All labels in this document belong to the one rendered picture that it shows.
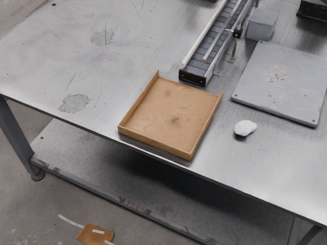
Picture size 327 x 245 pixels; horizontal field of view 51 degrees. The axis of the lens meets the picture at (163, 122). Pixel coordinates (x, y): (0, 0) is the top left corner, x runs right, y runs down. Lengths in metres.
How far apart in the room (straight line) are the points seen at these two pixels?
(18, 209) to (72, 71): 0.96
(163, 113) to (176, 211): 0.62
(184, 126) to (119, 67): 0.39
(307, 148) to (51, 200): 1.38
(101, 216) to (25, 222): 0.41
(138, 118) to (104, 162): 0.69
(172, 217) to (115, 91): 0.69
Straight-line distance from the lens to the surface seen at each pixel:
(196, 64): 1.30
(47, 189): 2.07
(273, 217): 1.73
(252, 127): 1.16
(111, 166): 1.80
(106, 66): 1.38
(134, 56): 1.41
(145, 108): 1.21
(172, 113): 1.19
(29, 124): 2.39
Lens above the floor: 1.74
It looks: 51 degrees down
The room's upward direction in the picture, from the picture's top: straight up
